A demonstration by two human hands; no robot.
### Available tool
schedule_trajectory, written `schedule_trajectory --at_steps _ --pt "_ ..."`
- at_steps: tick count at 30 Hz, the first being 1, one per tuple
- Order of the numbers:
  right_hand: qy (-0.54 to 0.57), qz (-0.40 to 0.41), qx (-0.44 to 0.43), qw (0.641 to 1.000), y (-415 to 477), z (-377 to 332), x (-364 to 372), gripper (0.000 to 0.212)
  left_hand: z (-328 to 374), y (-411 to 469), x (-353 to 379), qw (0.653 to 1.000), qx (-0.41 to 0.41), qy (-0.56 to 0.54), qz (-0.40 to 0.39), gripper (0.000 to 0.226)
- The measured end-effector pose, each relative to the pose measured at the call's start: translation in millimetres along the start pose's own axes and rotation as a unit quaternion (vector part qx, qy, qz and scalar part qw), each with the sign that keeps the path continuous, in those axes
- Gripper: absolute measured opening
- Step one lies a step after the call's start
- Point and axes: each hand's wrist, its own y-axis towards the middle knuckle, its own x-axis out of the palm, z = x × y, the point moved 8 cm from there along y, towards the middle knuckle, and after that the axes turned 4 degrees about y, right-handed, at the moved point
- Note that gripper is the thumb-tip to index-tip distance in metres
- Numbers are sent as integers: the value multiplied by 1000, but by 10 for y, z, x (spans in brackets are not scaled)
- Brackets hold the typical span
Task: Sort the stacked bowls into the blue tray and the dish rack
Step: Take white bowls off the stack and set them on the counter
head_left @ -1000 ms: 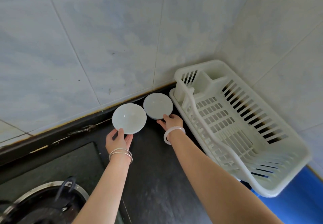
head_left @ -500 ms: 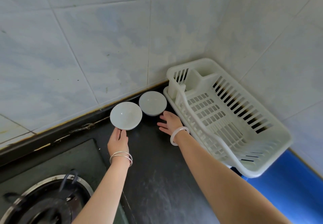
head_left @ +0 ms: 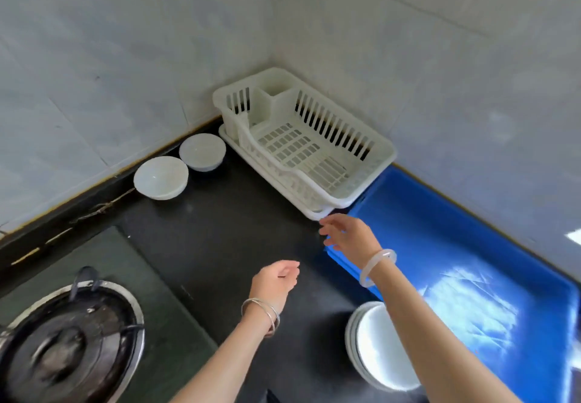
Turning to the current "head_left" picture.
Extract person's right hand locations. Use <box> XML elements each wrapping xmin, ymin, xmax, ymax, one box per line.
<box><xmin>318</xmin><ymin>212</ymin><xmax>384</xmax><ymax>271</ymax></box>

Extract person's left hand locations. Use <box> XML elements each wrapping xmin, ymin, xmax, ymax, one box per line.
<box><xmin>248</xmin><ymin>260</ymin><xmax>301</xmax><ymax>317</ymax></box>

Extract white drip tray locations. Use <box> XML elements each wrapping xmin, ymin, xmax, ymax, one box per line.
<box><xmin>218</xmin><ymin>123</ymin><xmax>364</xmax><ymax>222</ymax></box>

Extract large white bowl black print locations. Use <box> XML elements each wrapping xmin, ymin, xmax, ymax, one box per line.
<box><xmin>344</xmin><ymin>300</ymin><xmax>400</xmax><ymax>393</ymax></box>

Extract plain white bowl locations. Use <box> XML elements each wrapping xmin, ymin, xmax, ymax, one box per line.
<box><xmin>355</xmin><ymin>301</ymin><xmax>423</xmax><ymax>392</ymax></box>
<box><xmin>351</xmin><ymin>303</ymin><xmax>409</xmax><ymax>392</ymax></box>
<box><xmin>179</xmin><ymin>133</ymin><xmax>227</xmax><ymax>173</ymax></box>
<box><xmin>133</xmin><ymin>156</ymin><xmax>189</xmax><ymax>201</ymax></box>
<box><xmin>348</xmin><ymin>301</ymin><xmax>405</xmax><ymax>393</ymax></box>

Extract blue plastic tray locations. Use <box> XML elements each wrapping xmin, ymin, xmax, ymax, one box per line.
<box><xmin>324</xmin><ymin>164</ymin><xmax>581</xmax><ymax>403</ymax></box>

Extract white plastic dish rack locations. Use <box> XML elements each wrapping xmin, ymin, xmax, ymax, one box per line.
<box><xmin>212</xmin><ymin>67</ymin><xmax>397</xmax><ymax>211</ymax></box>

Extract person's right forearm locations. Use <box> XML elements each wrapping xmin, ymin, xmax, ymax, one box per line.
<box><xmin>372</xmin><ymin>257</ymin><xmax>523</xmax><ymax>403</ymax></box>

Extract person's left forearm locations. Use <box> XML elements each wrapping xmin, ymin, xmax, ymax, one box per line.
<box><xmin>170</xmin><ymin>307</ymin><xmax>278</xmax><ymax>403</ymax></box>

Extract black countertop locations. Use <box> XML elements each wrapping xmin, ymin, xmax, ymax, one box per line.
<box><xmin>0</xmin><ymin>116</ymin><xmax>430</xmax><ymax>403</ymax></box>

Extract silver wrist bangles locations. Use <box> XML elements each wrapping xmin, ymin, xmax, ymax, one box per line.
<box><xmin>240</xmin><ymin>297</ymin><xmax>281</xmax><ymax>339</ymax></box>

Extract white jade bangle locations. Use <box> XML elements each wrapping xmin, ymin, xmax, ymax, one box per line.
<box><xmin>358</xmin><ymin>248</ymin><xmax>398</xmax><ymax>289</ymax></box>

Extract dark green glass stove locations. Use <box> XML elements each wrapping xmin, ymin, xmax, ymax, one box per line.
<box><xmin>0</xmin><ymin>225</ymin><xmax>220</xmax><ymax>403</ymax></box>

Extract black gas burner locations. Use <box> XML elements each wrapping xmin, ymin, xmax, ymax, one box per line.
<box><xmin>0</xmin><ymin>265</ymin><xmax>145</xmax><ymax>403</ymax></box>

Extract thin rusty wire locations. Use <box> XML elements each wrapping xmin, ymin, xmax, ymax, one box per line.
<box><xmin>68</xmin><ymin>188</ymin><xmax>137</xmax><ymax>226</ymax></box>

